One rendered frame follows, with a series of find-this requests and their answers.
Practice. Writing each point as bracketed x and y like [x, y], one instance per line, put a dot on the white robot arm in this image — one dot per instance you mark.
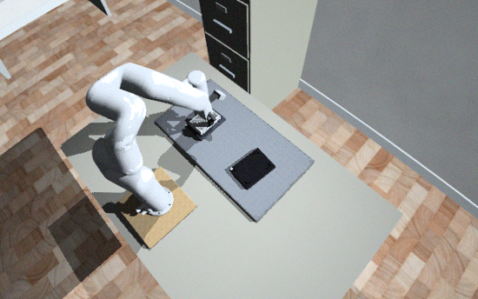
[116, 154]

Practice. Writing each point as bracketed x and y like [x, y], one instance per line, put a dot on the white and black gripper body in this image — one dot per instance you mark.
[204, 114]

